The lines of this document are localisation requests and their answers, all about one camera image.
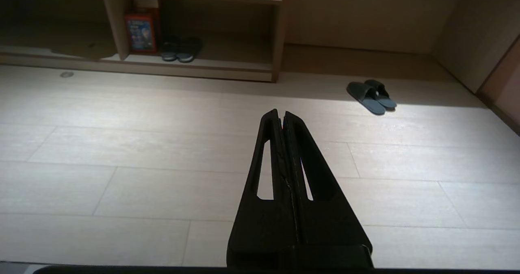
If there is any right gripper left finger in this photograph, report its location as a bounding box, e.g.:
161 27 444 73
226 109 301 268

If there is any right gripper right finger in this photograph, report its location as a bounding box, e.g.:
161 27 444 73
283 111 374 268

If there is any wooden shoe shelf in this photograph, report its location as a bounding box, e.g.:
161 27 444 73
0 0 287 83

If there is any dark blue slipper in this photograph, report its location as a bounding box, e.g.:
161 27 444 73
364 79 397 109
346 82 386 115
176 37 203 63
161 36 180 62

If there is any red printed box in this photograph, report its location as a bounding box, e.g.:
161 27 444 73
124 7 160 55

